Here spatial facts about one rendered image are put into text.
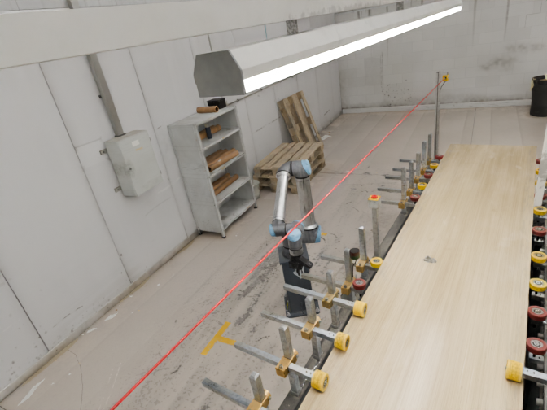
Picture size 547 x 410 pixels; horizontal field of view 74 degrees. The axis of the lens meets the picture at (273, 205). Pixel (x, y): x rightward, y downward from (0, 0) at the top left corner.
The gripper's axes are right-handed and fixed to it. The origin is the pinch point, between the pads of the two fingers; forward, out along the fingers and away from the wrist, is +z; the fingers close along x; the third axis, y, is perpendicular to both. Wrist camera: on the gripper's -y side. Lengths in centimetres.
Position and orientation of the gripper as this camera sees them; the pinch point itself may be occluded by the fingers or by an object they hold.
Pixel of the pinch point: (302, 276)
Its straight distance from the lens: 258.6
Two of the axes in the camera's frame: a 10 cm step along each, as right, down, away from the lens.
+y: -8.3, -1.5, 5.4
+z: 1.4, 8.8, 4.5
